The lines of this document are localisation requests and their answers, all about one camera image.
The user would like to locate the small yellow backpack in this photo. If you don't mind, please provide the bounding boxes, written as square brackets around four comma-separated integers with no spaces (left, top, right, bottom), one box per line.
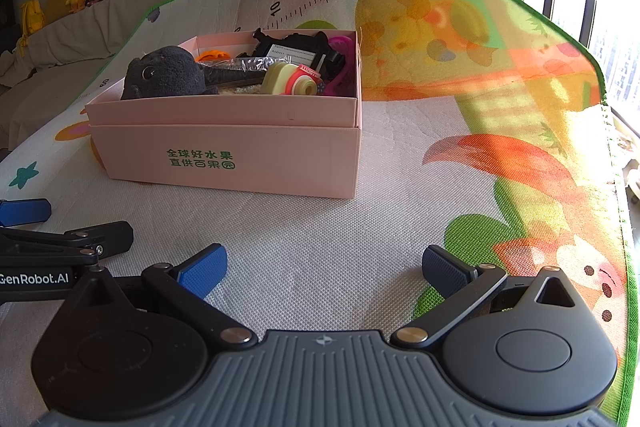
[19,0,47,36]

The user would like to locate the pale yellow pink toy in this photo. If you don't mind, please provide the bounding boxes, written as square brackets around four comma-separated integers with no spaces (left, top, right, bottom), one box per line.
[260,60,323,98]

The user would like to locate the pink cardboard box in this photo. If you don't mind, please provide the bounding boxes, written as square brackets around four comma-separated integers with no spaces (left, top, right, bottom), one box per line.
[84,29,363,200]

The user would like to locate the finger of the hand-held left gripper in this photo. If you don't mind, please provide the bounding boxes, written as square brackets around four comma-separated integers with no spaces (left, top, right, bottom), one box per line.
[0,198,52,228]
[0,221,134,268]

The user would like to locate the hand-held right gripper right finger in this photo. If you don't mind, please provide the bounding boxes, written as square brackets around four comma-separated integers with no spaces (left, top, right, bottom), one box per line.
[390,244,581,350]

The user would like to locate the sofa with beige cover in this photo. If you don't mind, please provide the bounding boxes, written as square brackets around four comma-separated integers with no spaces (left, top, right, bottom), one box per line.
[0,0,301,148]

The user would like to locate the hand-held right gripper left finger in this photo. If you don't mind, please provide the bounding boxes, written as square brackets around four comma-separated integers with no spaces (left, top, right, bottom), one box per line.
[70,243,257,350]

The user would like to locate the black plush toy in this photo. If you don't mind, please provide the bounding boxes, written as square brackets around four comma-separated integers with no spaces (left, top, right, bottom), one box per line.
[120,46,221,102]

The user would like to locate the black power adapter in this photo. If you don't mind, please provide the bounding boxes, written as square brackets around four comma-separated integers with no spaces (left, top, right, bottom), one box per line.
[250,28,346,82]

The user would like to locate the printed cartoon play mat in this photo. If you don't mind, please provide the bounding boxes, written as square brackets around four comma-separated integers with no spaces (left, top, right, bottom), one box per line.
[0,0,640,427]

